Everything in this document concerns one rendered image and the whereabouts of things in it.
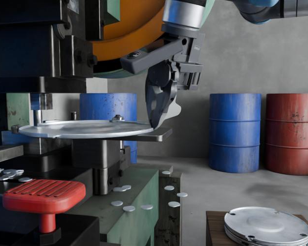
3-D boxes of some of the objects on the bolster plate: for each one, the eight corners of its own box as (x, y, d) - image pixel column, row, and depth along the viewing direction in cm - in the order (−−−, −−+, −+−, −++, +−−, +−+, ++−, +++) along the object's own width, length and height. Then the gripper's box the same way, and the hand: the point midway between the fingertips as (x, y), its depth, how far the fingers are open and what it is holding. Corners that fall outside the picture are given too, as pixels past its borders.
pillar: (44, 140, 76) (42, 87, 75) (39, 141, 74) (37, 87, 73) (37, 139, 77) (35, 87, 76) (32, 141, 75) (30, 87, 73)
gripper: (215, 34, 54) (189, 135, 61) (185, 27, 61) (165, 119, 68) (180, 28, 49) (157, 138, 57) (152, 21, 56) (134, 121, 63)
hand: (151, 123), depth 60 cm, fingers closed
